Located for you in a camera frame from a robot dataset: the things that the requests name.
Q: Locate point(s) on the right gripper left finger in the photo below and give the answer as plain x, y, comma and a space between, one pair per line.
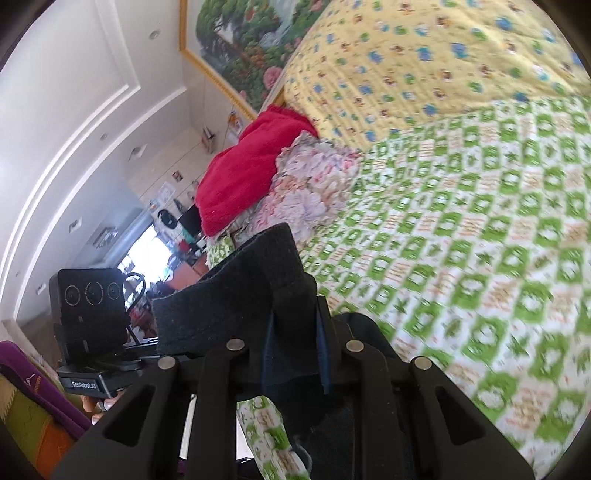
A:
179, 416

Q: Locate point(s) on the black pants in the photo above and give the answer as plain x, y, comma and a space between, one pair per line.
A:
262, 295

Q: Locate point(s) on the person left forearm green sleeve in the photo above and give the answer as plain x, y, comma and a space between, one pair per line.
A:
40, 419

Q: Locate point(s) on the person left hand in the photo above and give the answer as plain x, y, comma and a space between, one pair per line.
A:
96, 408

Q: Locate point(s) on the green white patterned bedsheet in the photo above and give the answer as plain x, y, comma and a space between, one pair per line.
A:
467, 240

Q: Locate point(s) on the red fleece blanket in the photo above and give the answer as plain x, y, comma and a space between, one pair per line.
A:
240, 176

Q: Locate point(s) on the floral pink purple cloth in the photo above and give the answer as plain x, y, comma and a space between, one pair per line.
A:
314, 179

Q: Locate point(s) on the yellow cartoon print quilt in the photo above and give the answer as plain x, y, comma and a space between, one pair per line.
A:
367, 68

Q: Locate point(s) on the framed landscape painting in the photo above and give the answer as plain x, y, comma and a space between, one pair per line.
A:
242, 46

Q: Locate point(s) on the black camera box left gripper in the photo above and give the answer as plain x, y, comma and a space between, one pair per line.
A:
88, 312

